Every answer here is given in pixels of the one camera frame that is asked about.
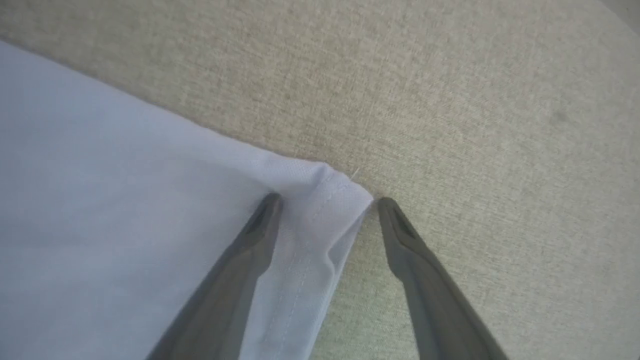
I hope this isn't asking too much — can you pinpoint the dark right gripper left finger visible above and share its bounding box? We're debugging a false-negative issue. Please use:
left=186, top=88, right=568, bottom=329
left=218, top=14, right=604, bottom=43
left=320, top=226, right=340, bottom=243
left=145, top=192, right=284, bottom=360

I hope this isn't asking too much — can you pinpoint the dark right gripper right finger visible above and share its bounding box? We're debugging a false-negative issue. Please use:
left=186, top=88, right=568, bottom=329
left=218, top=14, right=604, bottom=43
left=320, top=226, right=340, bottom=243
left=375, top=196, right=511, bottom=360

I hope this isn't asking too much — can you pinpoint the light blue white garment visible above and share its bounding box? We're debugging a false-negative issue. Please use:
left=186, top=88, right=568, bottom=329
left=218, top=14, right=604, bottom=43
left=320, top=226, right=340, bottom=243
left=0, top=40, right=375, bottom=360

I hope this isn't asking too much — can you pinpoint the grey fabric sofa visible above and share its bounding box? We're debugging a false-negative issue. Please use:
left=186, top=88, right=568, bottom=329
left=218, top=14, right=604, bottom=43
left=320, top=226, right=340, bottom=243
left=0, top=0, right=640, bottom=360

